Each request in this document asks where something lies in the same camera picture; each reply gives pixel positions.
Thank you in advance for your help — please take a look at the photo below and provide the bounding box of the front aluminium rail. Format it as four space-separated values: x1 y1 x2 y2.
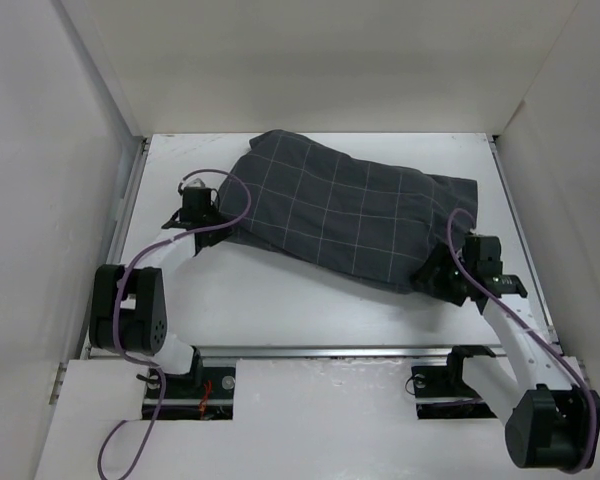
79 343 564 362

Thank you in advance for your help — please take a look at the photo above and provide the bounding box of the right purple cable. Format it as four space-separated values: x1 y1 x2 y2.
445 207 600 474

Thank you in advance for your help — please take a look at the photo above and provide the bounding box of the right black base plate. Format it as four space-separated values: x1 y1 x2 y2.
405 365 496 420

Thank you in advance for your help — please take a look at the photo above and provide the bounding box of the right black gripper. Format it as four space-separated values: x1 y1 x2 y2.
409 242 474 306

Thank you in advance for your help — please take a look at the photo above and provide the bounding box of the dark plaid pillowcase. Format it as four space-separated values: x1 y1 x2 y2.
219 130 478 294

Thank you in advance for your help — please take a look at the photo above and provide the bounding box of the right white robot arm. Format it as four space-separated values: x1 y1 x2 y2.
410 234 600 474

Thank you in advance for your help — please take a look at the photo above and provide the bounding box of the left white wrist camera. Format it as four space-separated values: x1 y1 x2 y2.
177 176 206 195

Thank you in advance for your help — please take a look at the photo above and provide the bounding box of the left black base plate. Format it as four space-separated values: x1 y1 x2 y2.
157 365 236 421

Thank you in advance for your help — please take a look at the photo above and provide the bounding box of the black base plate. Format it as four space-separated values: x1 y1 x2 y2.
157 365 236 421
405 365 496 420

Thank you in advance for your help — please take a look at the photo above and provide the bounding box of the left aluminium rail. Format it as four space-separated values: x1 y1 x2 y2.
72 137 149 359

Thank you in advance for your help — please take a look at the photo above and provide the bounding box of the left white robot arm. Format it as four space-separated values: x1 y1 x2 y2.
89 186 232 397

